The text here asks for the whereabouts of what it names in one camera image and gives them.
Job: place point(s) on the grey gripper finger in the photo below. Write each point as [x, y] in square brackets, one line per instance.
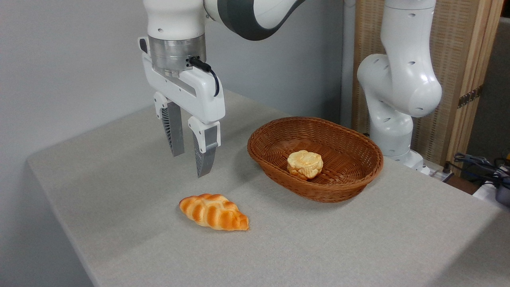
[175, 131]
[205, 155]

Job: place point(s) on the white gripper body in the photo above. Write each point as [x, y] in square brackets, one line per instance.
[199, 95]

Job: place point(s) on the brass screen hinge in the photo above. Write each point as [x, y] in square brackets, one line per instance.
[470, 96]

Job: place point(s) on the braided golden bread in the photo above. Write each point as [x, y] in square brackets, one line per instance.
[215, 213]

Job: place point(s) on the round pale bread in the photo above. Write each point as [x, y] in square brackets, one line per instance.
[305, 164]

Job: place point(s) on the brown wicker basket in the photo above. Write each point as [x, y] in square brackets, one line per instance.
[346, 159]

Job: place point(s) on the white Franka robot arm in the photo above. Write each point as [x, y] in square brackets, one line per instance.
[398, 79]

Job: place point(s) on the wood and rattan folding screen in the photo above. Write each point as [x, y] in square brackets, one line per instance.
[454, 48]

